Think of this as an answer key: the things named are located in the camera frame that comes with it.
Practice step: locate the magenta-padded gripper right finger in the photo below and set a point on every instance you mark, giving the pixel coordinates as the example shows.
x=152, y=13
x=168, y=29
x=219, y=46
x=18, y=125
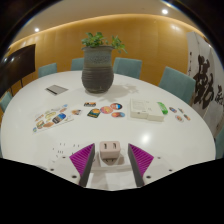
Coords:
x=141, y=160

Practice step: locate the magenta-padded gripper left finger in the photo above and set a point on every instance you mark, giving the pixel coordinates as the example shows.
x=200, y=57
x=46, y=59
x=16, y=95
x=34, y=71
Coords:
x=81, y=160

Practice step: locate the small pinkish-white charger block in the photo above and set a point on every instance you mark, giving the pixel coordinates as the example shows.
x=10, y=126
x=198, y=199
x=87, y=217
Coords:
x=110, y=150

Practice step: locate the white power strip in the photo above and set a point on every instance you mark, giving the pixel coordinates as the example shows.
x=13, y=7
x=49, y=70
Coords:
x=63, y=148

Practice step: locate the small orange sticker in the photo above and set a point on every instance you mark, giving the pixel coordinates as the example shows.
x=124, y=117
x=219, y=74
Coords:
x=76, y=112

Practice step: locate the dark shield-shaped sticker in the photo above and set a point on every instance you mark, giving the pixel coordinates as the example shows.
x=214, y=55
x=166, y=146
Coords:
x=94, y=113

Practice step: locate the white sheet of stickers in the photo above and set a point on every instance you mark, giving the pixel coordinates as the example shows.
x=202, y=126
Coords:
x=51, y=119

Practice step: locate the white flat box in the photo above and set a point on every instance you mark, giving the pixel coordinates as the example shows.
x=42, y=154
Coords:
x=143, y=110

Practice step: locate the orange oval sticker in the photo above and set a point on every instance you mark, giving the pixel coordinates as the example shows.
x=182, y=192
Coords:
x=118, y=114

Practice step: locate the pink round sticker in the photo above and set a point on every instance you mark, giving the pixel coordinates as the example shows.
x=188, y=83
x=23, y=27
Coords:
x=106, y=109

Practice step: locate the dark rectangular sticker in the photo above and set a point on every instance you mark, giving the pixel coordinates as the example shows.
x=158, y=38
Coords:
x=90, y=104

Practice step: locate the small green packet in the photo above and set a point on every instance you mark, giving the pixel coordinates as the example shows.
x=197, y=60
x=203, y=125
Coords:
x=162, y=108

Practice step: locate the white-rimmed round sticker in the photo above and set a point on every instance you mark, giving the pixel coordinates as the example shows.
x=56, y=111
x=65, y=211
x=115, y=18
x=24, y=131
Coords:
x=179, y=118

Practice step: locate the blue-edged oval sticker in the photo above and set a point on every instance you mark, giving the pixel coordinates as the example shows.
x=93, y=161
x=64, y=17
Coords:
x=173, y=109

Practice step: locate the orange and blue round sticker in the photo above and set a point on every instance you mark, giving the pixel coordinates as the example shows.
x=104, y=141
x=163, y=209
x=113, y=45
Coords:
x=116, y=106

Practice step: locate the orange-centred oval sticker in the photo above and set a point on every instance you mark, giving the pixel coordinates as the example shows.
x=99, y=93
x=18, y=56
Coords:
x=187, y=117

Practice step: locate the small pale sticker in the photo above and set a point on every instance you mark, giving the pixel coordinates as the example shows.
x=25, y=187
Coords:
x=180, y=110

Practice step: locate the grey rectangular card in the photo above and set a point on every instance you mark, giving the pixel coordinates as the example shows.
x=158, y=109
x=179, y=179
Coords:
x=56, y=90

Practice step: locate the teal chairs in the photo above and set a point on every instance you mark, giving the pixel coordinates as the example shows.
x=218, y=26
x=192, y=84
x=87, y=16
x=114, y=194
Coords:
x=176, y=83

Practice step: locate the green plant in grey pot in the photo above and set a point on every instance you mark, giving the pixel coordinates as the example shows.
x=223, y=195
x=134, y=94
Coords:
x=97, y=73

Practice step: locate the white calligraphy folding screen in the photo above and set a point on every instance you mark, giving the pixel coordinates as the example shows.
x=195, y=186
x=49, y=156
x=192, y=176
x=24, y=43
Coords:
x=206, y=80

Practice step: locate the ceiling spot lights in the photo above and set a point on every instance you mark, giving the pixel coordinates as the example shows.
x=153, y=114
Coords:
x=165, y=11

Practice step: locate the black wall screen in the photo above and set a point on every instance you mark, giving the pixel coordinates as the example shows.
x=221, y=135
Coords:
x=16, y=68

